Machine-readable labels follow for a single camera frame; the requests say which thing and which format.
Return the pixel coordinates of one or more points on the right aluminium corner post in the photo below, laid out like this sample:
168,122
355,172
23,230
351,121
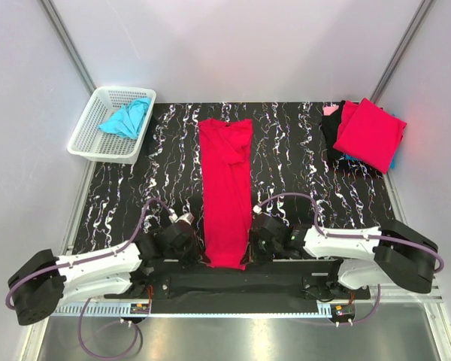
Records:
407,38

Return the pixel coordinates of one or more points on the cyan crumpled t shirt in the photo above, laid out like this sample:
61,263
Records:
127,122

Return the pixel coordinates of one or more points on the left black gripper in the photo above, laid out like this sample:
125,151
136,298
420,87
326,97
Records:
196,258

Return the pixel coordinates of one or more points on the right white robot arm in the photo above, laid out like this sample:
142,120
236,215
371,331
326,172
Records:
393,253

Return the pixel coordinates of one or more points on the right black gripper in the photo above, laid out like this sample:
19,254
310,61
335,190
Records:
255,256

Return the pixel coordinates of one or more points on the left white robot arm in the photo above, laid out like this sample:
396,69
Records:
46,282

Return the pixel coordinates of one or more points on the aluminium corner post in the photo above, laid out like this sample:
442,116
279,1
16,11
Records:
407,38
59,27

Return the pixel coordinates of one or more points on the aluminium frame rail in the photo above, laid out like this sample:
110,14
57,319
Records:
432,293

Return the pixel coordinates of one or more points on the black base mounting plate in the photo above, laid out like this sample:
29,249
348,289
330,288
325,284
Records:
285,274

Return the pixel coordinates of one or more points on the left aluminium corner post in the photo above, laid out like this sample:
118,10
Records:
59,27

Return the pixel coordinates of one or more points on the folded black t shirt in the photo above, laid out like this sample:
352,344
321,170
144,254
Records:
329,127

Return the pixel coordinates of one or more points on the red polo shirt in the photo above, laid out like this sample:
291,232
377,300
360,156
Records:
226,171

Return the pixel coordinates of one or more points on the folded pink t shirt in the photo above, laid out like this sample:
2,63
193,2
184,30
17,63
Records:
328,110

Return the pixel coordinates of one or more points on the white plastic laundry basket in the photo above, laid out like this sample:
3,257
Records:
91,143

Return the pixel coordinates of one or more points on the folded red t shirt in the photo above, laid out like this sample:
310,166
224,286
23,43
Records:
368,131

